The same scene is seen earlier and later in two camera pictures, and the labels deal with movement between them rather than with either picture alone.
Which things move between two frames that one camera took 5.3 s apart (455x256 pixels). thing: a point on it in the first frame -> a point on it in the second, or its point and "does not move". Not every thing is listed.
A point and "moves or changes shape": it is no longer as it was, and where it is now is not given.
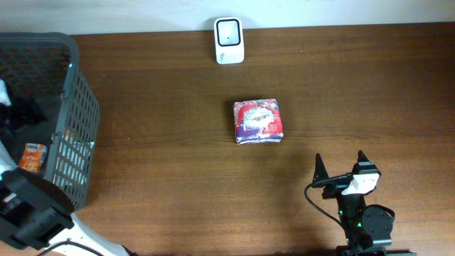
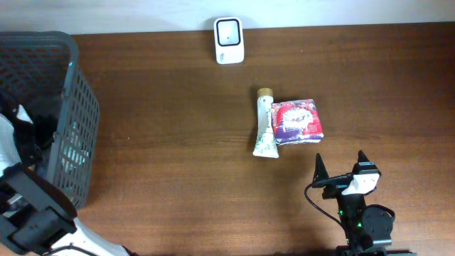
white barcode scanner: (229, 48) does not move
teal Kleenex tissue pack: (72, 161) moves or changes shape
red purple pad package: (257, 121) -> (296, 121)
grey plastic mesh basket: (47, 66) does not move
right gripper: (333, 188) does not move
